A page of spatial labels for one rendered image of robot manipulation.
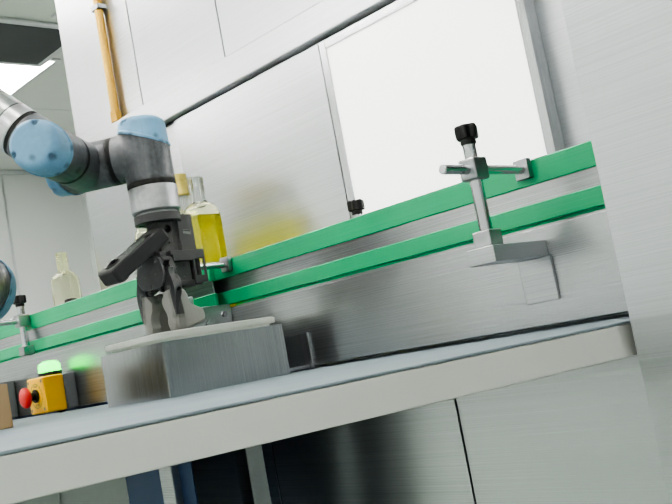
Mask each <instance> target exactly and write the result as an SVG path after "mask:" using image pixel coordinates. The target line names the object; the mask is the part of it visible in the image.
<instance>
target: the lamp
mask: <svg viewBox="0 0 672 504"><path fill-rule="evenodd" d="M61 373H62V370H61V365H60V363H59V362H58V361H55V360H48V361H44V362H42V363H40V364H39V366H38V377H42V376H48V375H54V374H61Z"/></svg>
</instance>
